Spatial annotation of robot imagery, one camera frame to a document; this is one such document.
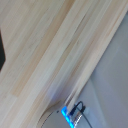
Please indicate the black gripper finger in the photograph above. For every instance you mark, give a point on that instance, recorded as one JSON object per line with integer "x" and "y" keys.
{"x": 1, "y": 53}

